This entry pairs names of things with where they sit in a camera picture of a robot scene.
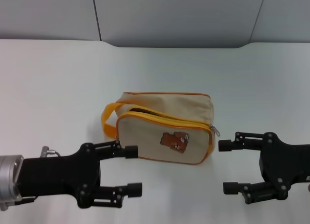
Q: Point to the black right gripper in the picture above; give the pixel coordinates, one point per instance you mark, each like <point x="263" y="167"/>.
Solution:
<point x="285" y="163"/>

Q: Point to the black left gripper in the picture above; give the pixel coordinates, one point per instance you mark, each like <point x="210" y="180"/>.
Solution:
<point x="60" y="175"/>

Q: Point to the beige food bag orange trim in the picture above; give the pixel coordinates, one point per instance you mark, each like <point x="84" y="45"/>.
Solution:
<point x="145" y="141"/>

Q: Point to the silver zipper pull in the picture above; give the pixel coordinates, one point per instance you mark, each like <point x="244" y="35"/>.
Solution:
<point x="215" y="130"/>

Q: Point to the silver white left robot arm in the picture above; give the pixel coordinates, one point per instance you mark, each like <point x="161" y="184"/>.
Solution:
<point x="9" y="178"/>

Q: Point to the white enclosure board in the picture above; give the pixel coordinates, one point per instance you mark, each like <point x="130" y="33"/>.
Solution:
<point x="174" y="16"/>
<point x="48" y="16"/>

